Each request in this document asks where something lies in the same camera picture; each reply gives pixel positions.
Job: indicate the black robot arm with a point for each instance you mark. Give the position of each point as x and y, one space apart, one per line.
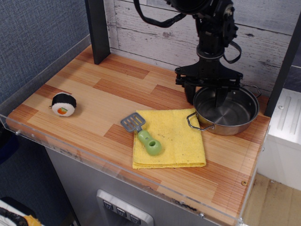
216 30

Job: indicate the yellow folded cloth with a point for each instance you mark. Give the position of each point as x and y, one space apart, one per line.
182 146

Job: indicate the silver cabinet button panel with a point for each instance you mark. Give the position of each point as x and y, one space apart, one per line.
124 209

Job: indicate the plush sushi roll toy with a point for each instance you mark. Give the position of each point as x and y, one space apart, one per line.
63 104

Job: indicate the dark right vertical post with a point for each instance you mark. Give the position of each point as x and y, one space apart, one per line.
284 70

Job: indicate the green grey toy spatula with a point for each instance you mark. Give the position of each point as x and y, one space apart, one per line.
134 122

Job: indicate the clear acrylic table guard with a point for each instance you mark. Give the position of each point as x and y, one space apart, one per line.
92 151

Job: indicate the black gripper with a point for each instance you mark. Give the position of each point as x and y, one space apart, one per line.
209 73

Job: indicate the white box at right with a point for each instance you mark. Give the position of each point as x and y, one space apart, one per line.
280 159

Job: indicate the yellow object bottom left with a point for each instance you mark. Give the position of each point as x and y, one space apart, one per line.
32 221

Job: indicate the stainless steel pot bowl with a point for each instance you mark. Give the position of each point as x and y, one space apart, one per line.
235 115

